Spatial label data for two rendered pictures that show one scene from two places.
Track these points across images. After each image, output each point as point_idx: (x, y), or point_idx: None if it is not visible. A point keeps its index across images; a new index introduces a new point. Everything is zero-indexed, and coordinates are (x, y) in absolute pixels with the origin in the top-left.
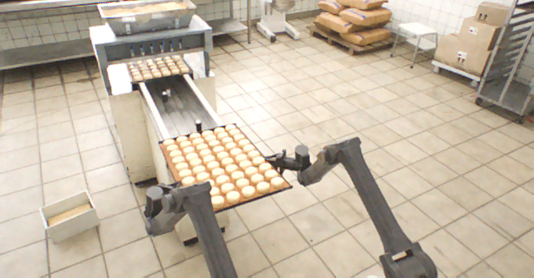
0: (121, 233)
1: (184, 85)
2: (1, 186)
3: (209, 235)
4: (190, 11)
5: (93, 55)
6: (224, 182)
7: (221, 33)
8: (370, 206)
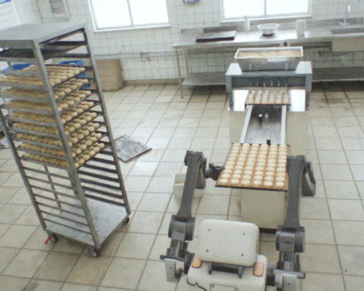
0: (212, 207)
1: (281, 113)
2: (164, 156)
3: (188, 175)
4: (297, 58)
5: None
6: (247, 174)
7: None
8: (287, 197)
